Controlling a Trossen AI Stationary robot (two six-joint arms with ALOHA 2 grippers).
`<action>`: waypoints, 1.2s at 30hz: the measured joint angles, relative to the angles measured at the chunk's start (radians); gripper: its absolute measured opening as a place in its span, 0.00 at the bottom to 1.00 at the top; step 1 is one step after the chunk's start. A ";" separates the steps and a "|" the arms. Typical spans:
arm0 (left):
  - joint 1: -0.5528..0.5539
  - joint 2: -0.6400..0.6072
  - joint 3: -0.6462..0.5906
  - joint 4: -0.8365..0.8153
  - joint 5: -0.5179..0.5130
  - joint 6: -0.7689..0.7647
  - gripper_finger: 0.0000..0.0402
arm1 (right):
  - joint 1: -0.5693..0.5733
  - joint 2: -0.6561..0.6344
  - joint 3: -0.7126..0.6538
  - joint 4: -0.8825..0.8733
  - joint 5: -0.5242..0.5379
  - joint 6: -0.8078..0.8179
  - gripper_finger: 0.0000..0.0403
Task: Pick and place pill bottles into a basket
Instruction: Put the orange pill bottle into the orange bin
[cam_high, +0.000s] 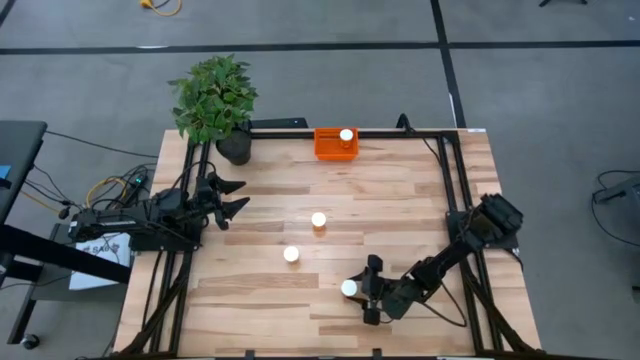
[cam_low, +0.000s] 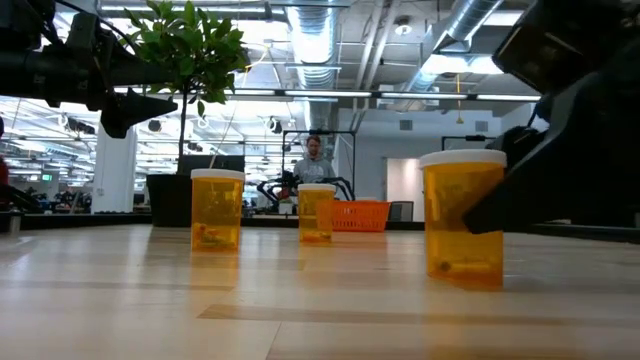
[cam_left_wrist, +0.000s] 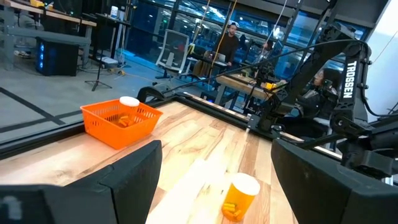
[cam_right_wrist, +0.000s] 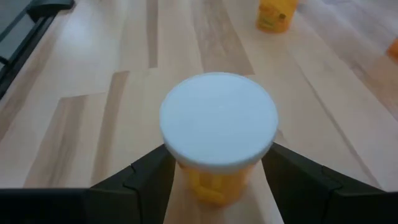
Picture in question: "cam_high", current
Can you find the right arm's black gripper body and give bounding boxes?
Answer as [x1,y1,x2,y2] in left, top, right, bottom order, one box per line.
[363,254,409,326]

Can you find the left arm's black gripper body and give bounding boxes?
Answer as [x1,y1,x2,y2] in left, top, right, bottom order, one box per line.
[193,172,230,231]

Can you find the orange plastic basket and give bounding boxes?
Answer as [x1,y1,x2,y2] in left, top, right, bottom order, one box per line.
[313,127,360,162]

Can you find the black power strip green light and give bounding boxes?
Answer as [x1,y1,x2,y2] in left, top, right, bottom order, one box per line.
[119,172,151,201]

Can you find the black box with blue light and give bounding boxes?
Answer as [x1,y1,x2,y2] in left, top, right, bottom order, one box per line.
[251,117,309,130]

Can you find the green potted plant black pot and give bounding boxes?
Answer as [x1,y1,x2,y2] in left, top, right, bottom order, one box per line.
[167,53,260,167]

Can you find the white printed paper sheet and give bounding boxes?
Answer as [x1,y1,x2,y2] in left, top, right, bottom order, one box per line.
[68,238,132,292]

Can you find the black desk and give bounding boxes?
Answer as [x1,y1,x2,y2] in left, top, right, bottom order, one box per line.
[0,119,132,351]

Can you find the yellow coiled cable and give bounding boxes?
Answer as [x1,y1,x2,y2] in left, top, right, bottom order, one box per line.
[19,175,130,216]

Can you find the thin black floor cable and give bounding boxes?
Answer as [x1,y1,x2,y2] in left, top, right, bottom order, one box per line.
[44,129,160,160]

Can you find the black aluminium table frame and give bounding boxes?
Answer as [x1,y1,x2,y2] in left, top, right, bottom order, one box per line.
[114,128,546,359]

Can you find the black cable with plug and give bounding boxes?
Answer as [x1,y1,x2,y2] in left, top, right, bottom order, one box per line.
[396,113,444,166]

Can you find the yellow cable with plug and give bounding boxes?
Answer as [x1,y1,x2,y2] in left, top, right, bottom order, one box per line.
[139,0,184,18]

